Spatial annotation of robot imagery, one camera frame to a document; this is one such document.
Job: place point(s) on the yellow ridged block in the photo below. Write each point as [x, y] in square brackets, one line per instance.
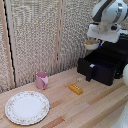
[76, 89]

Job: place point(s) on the white floral rim plate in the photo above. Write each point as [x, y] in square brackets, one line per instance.
[27, 108]

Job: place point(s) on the white rounded object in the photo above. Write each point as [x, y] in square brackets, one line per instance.
[122, 120]

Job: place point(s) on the pink cup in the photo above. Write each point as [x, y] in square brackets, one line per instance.
[41, 81]

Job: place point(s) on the light wooden frame post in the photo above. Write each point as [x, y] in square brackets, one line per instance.
[2, 46]

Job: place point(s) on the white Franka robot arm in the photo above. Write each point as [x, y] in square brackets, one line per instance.
[110, 11]

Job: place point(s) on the yellow food pieces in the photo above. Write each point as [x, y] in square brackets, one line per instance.
[89, 42]

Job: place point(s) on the white small bowl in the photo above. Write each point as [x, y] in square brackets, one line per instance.
[90, 47]

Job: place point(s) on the woven beige screen panel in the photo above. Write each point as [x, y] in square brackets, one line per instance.
[33, 40]
[75, 30]

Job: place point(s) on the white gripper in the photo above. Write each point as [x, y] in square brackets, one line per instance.
[105, 32]

